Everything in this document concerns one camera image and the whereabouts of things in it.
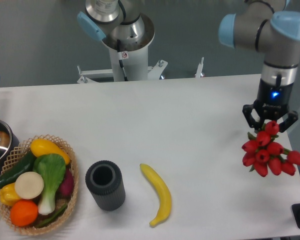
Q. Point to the dark grey ribbed vase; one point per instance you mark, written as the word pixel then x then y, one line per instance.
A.
pixel 104 180

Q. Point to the red tulip bouquet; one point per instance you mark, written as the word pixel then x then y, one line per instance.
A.
pixel 263 154

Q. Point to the round beige bun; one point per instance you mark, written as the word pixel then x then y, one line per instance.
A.
pixel 29 185

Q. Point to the yellow banana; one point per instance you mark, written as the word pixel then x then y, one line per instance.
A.
pixel 163 193

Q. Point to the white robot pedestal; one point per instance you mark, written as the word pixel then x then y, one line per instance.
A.
pixel 128 50

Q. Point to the yellow squash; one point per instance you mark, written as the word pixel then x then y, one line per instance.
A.
pixel 40 147

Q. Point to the woven wicker basket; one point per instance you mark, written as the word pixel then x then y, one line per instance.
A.
pixel 16 155

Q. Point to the orange fruit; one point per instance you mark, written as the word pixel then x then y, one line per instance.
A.
pixel 23 213

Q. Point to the dark green cucumber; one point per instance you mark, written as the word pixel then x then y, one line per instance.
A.
pixel 24 165

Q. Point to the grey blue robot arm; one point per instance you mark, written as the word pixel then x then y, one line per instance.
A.
pixel 266 27

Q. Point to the green bok choy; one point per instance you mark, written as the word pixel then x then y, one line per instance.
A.
pixel 51 167

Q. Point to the purple sweet potato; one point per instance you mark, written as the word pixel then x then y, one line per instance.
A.
pixel 67 186

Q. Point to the green chili pepper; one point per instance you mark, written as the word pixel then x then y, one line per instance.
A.
pixel 52 218

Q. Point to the yellow bell pepper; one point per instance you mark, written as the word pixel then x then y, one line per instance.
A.
pixel 8 195

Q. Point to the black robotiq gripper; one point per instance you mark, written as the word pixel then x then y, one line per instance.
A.
pixel 272 103

